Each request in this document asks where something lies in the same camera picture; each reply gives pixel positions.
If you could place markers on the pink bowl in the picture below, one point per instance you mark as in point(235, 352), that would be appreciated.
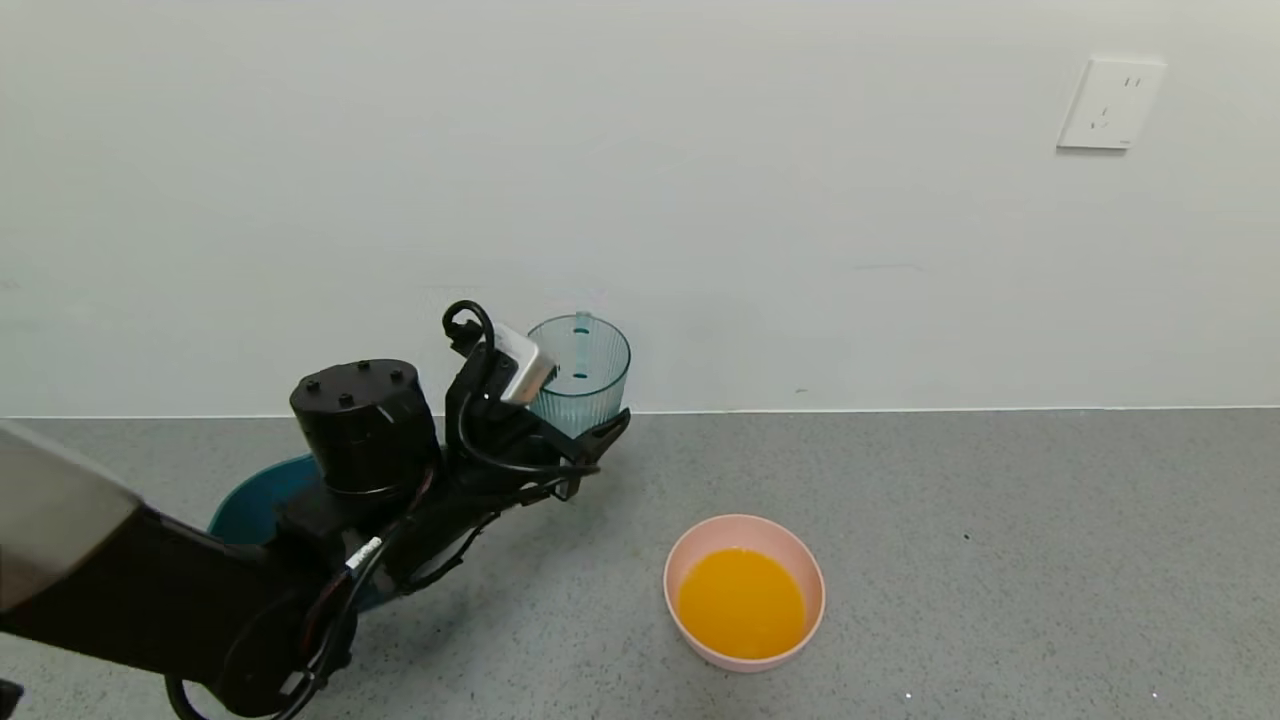
point(745, 530)

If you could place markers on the orange juice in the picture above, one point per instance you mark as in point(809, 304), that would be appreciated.
point(740, 600)

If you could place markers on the clear ribbed plastic cup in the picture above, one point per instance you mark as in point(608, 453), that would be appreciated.
point(592, 360)

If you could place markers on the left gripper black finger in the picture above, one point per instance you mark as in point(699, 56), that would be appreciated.
point(598, 435)

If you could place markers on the white wall socket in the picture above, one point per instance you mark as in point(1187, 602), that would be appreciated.
point(1110, 103)

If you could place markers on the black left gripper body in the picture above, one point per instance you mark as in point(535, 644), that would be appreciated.
point(556, 450)

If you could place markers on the teal plastic basin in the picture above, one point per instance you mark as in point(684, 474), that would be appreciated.
point(250, 505)

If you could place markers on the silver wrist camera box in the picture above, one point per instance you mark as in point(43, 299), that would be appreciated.
point(525, 365)

